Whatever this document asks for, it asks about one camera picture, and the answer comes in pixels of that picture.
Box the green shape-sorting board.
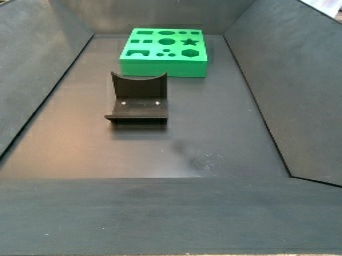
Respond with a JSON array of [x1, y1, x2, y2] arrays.
[[118, 28, 208, 78]]

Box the dark grey curved holder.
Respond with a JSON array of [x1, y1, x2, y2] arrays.
[[104, 72, 168, 122]]

